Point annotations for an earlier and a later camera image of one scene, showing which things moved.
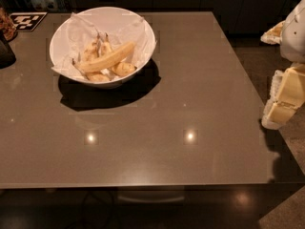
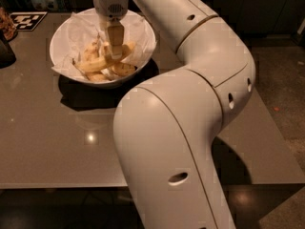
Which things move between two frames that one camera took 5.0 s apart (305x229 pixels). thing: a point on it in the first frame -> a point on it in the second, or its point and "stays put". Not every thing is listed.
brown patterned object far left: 8,26 stays put
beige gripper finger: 274,34 -> 115,37
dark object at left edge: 8,56 stays put
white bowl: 102,47 stays put
